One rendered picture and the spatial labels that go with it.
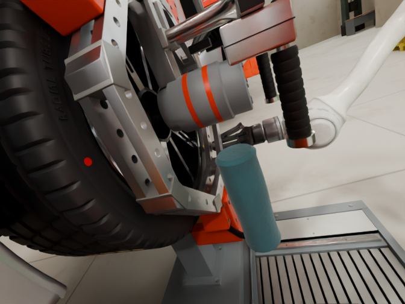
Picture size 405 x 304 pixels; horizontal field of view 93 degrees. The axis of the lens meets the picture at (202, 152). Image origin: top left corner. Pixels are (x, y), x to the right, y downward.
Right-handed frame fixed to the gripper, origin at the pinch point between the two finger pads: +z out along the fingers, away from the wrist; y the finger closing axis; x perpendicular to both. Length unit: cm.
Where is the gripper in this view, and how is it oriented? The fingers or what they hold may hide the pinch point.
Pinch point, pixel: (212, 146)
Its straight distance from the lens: 77.7
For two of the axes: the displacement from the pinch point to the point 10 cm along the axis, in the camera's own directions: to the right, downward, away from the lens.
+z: -9.2, 2.5, 3.1
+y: -1.2, -9.2, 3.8
